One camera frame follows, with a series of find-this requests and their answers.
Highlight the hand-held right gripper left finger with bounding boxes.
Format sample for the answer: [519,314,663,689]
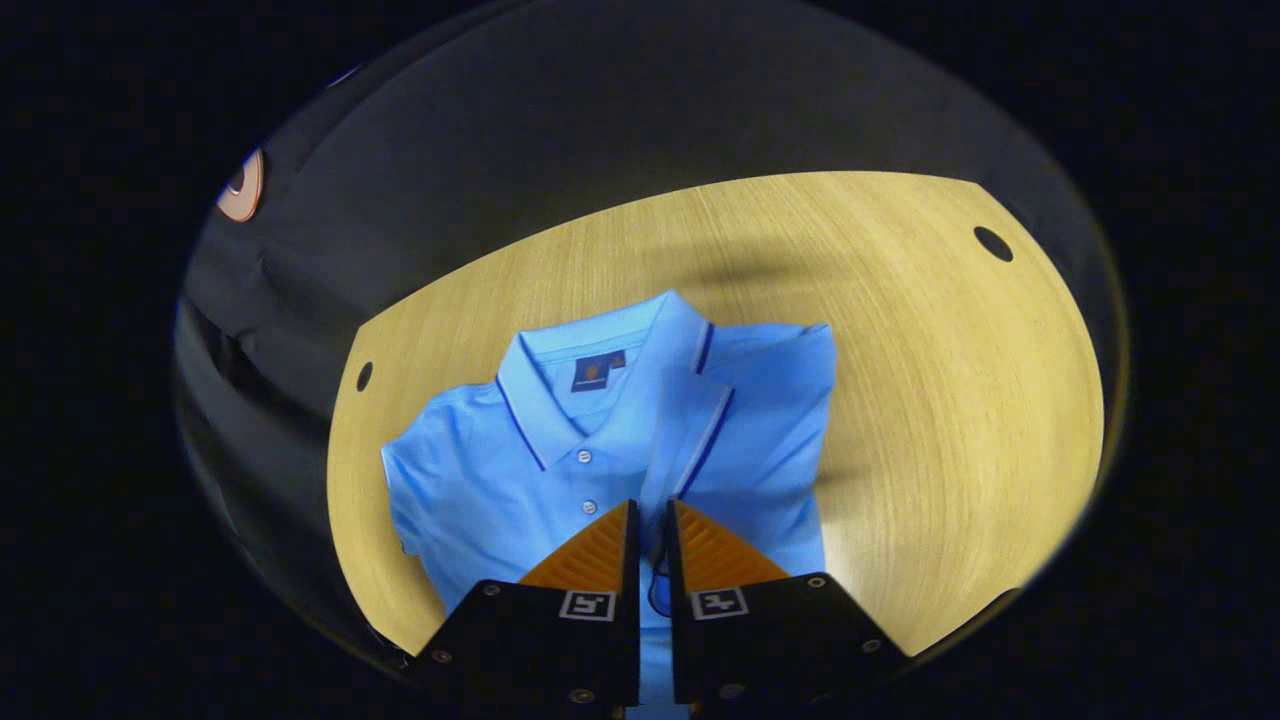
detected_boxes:
[408,499,642,714]

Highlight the light blue T-shirt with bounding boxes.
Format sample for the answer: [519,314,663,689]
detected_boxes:
[380,290,839,720]

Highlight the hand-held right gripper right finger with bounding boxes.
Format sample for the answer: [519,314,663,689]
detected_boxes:
[666,499,912,710]

